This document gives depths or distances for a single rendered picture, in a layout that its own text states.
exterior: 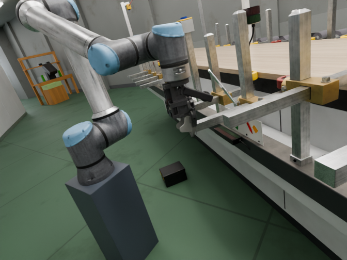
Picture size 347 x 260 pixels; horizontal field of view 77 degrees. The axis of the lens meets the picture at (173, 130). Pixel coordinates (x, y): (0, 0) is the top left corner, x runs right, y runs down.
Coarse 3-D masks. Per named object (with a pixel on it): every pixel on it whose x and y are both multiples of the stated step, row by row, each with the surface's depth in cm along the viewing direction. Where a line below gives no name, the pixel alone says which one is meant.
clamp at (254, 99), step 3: (240, 96) 89; (255, 96) 84; (240, 99) 86; (243, 99) 84; (246, 99) 83; (249, 99) 83; (252, 99) 82; (255, 99) 81; (240, 102) 87; (243, 102) 85; (246, 102) 83; (249, 102) 81; (252, 102) 79
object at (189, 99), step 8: (184, 80) 68; (168, 88) 68; (176, 88) 70; (168, 96) 71; (176, 96) 71; (184, 96) 71; (168, 104) 72; (176, 104) 69; (184, 104) 70; (168, 112) 76; (176, 112) 70; (184, 112) 71
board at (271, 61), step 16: (224, 48) 230; (256, 48) 175; (272, 48) 156; (288, 48) 141; (320, 48) 118; (336, 48) 109; (208, 64) 161; (224, 64) 145; (256, 64) 121; (272, 64) 112; (288, 64) 104; (320, 64) 91; (336, 64) 85
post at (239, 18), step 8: (232, 16) 74; (240, 16) 72; (240, 24) 73; (240, 32) 74; (240, 40) 75; (248, 40) 76; (240, 48) 76; (248, 48) 77; (240, 56) 78; (248, 56) 78; (240, 64) 80; (248, 64) 79; (240, 72) 81; (248, 72) 80; (240, 80) 83; (248, 80) 81; (248, 88) 82; (248, 96) 83
